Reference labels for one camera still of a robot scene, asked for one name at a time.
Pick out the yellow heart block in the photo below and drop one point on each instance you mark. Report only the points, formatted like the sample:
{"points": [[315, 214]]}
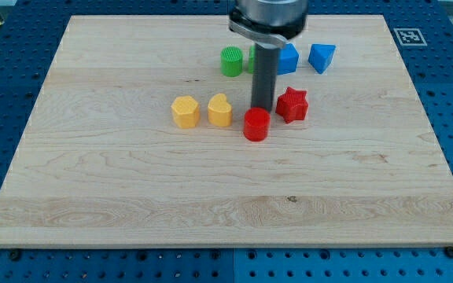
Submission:
{"points": [[219, 111]]}

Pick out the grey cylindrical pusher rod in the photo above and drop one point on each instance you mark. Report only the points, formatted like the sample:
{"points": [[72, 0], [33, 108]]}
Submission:
{"points": [[265, 71]]}

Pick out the white fiducial marker tag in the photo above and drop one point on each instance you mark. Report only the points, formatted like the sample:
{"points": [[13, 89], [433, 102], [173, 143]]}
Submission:
{"points": [[410, 37]]}

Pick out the light wooden board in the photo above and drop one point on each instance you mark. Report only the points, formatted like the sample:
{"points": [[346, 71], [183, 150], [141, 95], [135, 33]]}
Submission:
{"points": [[102, 164]]}

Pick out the yellow hexagon block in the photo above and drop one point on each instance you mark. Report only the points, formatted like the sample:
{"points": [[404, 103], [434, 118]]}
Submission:
{"points": [[185, 112]]}

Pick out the blue cube block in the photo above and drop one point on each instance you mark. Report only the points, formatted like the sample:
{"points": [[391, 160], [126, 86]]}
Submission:
{"points": [[288, 60]]}

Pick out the red cylinder block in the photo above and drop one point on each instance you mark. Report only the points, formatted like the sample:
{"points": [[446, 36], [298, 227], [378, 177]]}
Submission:
{"points": [[256, 124]]}

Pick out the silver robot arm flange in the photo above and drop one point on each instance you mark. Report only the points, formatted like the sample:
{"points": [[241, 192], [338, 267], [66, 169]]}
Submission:
{"points": [[269, 23]]}

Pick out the green cylinder block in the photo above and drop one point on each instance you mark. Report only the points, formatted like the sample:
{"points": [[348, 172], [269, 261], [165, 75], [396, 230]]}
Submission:
{"points": [[231, 61]]}

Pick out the red star block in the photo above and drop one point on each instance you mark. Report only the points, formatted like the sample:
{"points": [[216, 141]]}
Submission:
{"points": [[292, 105]]}

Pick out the green block behind rod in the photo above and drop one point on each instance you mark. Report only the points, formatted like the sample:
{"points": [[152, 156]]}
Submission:
{"points": [[251, 58]]}

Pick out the blue triangle block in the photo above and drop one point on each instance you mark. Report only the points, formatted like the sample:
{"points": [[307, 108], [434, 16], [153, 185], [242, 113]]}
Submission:
{"points": [[321, 56]]}

